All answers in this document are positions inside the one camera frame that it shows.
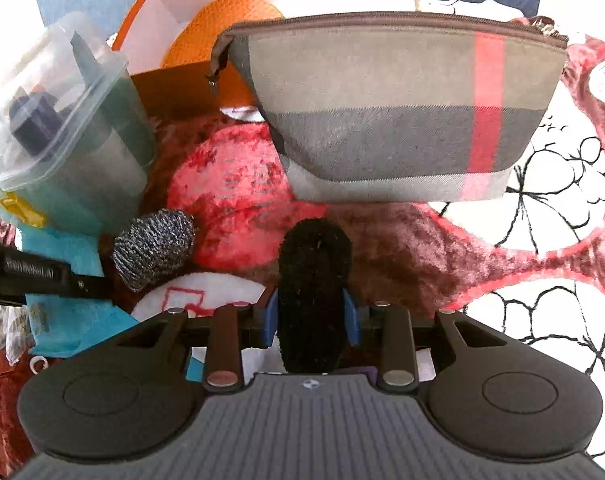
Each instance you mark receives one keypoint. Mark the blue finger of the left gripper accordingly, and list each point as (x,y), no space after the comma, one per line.
(23,274)

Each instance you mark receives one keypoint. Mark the clear plastic toolbox yellow latch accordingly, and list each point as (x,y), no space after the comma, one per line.
(76,146)

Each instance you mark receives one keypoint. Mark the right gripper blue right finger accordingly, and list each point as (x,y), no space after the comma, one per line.
(352,323)

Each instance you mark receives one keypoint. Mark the teal tissue packet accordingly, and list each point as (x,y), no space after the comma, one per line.
(62,327)

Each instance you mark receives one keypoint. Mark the orange white cardboard box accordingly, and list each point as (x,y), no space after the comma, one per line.
(168,42)

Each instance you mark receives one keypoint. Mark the black fuzzy scrunchie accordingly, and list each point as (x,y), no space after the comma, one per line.
(314,262)

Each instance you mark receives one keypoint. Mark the grey plaid zipper pouch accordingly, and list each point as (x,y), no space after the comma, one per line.
(396,106)

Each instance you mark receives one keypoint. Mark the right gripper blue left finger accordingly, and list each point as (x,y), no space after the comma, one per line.
(270,318)

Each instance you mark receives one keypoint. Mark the steel wool scrubber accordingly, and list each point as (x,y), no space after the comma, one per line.
(154,246)

